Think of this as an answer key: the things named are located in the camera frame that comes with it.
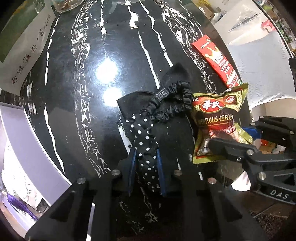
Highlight white lilac gift box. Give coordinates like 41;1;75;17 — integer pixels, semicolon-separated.
0;101;72;239

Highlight red gold cereal packet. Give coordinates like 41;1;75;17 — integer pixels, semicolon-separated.
191;83;253;164

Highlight glass jar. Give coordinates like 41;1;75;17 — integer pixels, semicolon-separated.
51;0;84;13

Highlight red white snack packet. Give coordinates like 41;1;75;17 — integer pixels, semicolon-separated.
192;35;242;88

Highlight lilac satin drawstring pouch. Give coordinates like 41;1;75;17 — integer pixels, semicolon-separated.
7;193;38;221

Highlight black polka dot scrunchie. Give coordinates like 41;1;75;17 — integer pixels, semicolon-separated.
117;63;193;195

